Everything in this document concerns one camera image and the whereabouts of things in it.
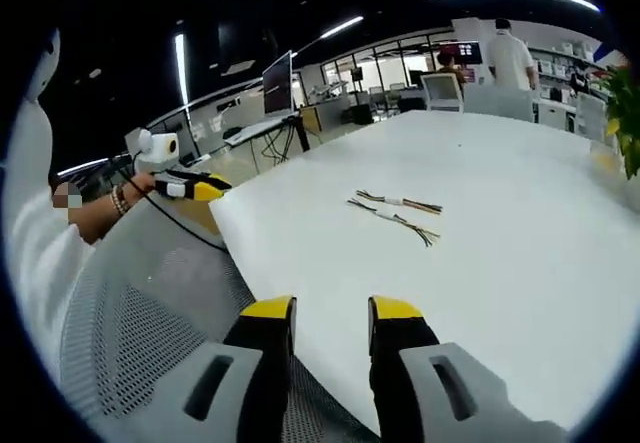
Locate white desk with black legs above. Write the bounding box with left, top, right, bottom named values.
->
left=222, top=111, right=312, bottom=174

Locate green potted plant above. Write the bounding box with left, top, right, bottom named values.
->
left=603, top=64, right=640, bottom=181

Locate computer monitor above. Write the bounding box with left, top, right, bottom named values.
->
left=261, top=49, right=295, bottom=117

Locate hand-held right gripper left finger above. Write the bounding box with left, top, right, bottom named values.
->
left=127, top=293, right=298, bottom=443

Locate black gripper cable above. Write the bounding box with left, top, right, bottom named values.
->
left=130, top=175, right=229, bottom=253

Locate white office chair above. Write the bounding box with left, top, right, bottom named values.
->
left=419, top=73, right=467, bottom=113

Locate multicolour cable with JST connector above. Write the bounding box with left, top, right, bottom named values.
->
left=346, top=198, right=442, bottom=249
left=355, top=188, right=445, bottom=216

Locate grey mesh office chair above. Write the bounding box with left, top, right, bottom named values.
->
left=58, top=196, right=381, bottom=443

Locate wall screen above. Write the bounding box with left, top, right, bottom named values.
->
left=451, top=41, right=484, bottom=65

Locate person's left hand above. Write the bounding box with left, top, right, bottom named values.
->
left=128, top=172, right=157, bottom=198

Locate pale office chair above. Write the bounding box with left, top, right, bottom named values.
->
left=573, top=92, right=610, bottom=143

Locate beaded bracelet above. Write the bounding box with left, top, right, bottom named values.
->
left=110, top=184, right=133, bottom=218

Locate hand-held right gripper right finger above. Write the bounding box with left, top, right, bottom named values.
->
left=367, top=294, right=569, bottom=443

